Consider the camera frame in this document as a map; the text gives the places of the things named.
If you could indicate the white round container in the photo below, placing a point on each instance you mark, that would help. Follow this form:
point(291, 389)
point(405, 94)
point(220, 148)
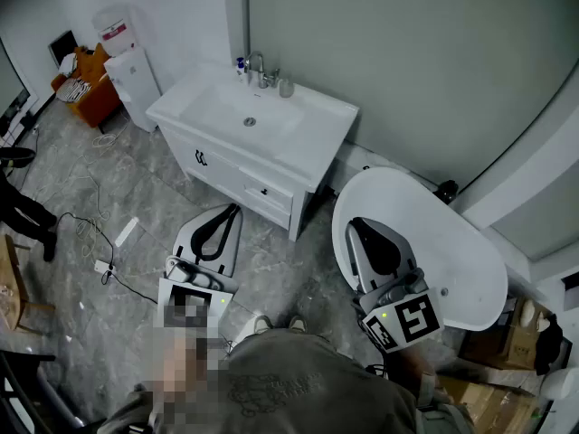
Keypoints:
point(563, 384)

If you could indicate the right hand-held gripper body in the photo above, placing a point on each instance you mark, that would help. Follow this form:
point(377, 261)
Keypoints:
point(418, 319)

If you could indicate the black round object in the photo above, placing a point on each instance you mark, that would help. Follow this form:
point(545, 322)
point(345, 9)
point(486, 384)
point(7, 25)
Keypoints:
point(448, 191)

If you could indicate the blue pump soap bottle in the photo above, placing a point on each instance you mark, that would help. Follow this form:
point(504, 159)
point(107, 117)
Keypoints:
point(240, 74)

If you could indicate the person's left forearm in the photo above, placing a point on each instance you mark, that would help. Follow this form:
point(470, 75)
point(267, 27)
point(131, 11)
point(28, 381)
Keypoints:
point(181, 369)

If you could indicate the closed cardboard box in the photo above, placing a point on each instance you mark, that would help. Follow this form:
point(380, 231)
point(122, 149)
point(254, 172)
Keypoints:
point(488, 400)

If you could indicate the striped cloth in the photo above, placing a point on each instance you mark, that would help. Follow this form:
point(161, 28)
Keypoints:
point(74, 90)

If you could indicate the clear water jug red label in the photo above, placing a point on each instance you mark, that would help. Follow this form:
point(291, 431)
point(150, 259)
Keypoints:
point(113, 27)

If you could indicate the black metal frame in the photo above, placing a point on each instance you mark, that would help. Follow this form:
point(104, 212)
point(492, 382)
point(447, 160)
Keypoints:
point(27, 391)

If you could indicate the person's shoe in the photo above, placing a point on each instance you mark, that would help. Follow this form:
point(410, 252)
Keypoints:
point(262, 324)
point(298, 323)

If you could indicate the black cloth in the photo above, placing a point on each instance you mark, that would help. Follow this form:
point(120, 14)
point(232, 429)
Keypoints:
point(549, 346)

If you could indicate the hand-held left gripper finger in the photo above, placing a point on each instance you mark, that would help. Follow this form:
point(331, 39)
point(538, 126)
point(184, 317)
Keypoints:
point(235, 247)
point(184, 242)

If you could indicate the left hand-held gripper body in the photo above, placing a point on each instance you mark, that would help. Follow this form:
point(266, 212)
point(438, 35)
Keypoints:
point(199, 280)

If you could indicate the person's left shoe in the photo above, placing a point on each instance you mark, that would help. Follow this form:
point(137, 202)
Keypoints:
point(262, 324)

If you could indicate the open cardboard box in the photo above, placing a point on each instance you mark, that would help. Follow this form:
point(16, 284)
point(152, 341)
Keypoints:
point(497, 346)

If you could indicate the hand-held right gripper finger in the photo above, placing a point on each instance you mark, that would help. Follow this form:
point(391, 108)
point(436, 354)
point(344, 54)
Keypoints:
point(404, 253)
point(353, 256)

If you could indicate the person's olive shirt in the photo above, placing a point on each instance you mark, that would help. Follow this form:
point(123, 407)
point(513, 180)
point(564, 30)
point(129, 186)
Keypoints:
point(294, 387)

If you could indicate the white power strip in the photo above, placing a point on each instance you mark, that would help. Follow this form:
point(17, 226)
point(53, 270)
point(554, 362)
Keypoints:
point(104, 266)

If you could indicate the chrome faucet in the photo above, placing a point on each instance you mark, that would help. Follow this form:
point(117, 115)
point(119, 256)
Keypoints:
point(260, 72)

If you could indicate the wooden side table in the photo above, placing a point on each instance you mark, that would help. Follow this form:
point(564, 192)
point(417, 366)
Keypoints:
point(9, 287)

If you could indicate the white flat bar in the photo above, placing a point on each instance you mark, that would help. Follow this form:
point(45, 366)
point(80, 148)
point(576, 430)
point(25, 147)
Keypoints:
point(126, 232)

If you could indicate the white water dispenser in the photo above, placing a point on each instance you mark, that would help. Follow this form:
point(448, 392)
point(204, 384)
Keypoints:
point(135, 88)

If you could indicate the small glass cup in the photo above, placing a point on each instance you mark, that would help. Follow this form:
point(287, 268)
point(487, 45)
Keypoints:
point(286, 88)

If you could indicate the person's right shoe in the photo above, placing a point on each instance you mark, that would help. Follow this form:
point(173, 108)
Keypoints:
point(298, 323)

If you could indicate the white sink vanity cabinet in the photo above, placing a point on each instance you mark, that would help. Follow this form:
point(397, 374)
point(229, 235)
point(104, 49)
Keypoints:
point(312, 125)

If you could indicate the dark framed panel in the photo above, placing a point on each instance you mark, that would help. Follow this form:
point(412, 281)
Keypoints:
point(63, 48)

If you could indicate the person's right forearm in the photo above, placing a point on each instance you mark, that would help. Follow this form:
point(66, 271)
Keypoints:
point(411, 373)

